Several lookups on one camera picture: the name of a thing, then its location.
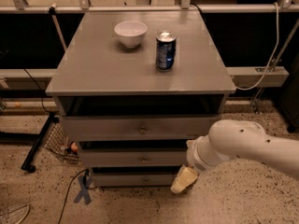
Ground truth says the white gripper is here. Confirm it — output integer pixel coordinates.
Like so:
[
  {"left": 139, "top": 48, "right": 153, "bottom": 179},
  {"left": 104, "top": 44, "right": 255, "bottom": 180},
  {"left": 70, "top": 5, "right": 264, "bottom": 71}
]
[{"left": 170, "top": 135, "right": 236, "bottom": 193}]

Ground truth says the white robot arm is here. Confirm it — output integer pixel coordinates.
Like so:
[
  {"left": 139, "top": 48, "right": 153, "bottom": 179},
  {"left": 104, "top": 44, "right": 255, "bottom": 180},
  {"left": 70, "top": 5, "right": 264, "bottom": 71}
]
[{"left": 170, "top": 119, "right": 299, "bottom": 193}]

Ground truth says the grey drawer cabinet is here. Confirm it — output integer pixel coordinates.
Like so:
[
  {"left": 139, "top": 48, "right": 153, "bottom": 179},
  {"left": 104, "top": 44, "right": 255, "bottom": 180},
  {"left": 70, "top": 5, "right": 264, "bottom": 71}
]
[{"left": 47, "top": 10, "right": 235, "bottom": 178}]

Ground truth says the grey top drawer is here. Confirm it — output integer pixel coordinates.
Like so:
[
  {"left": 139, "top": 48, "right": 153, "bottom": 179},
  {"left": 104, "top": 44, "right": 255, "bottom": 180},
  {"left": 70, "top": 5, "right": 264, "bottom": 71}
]
[{"left": 61, "top": 115, "right": 221, "bottom": 142}]

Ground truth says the blue tape cross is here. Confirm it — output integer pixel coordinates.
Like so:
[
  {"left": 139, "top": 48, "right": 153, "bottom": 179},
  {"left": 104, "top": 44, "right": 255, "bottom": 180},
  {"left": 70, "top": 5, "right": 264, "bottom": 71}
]
[{"left": 74, "top": 175, "right": 92, "bottom": 204}]

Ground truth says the blue soda can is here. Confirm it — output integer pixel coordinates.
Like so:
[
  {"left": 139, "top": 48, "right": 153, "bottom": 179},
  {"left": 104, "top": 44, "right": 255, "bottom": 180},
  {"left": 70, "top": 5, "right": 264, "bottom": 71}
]
[{"left": 156, "top": 31, "right": 177, "bottom": 71}]

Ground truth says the white ceramic bowl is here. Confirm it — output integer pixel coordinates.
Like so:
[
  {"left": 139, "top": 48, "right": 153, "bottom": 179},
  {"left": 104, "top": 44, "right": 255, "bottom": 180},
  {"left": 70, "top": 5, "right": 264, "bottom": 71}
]
[{"left": 114, "top": 21, "right": 148, "bottom": 48}]

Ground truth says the black metal stand leg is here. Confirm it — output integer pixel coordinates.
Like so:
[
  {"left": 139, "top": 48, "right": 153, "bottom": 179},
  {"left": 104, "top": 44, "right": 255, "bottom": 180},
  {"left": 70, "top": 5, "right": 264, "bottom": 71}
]
[{"left": 21, "top": 112, "right": 55, "bottom": 173}]

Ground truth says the white fan grille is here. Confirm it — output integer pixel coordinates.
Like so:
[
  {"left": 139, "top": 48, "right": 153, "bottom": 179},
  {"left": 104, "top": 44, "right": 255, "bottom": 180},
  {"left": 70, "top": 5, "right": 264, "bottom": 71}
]
[{"left": 0, "top": 204, "right": 30, "bottom": 224}]

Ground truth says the white cable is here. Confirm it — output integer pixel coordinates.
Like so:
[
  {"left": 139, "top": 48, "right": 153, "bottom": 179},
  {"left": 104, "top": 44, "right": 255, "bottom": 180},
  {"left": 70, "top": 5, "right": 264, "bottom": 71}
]
[{"left": 234, "top": 2, "right": 280, "bottom": 91}]

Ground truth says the black floor cable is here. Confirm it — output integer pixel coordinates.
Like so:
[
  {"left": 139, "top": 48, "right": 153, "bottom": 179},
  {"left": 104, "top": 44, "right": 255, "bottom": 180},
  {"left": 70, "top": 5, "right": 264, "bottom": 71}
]
[{"left": 57, "top": 168, "right": 89, "bottom": 224}]

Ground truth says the wire mesh basket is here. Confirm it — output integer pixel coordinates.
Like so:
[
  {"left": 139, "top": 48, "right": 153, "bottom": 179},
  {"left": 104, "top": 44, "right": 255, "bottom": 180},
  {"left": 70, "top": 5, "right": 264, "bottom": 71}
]
[{"left": 42, "top": 123, "right": 79, "bottom": 163}]

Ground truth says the metal railing frame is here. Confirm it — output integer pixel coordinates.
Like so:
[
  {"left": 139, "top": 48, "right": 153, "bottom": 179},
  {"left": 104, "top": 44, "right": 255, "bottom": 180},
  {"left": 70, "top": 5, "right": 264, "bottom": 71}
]
[{"left": 0, "top": 0, "right": 299, "bottom": 89}]

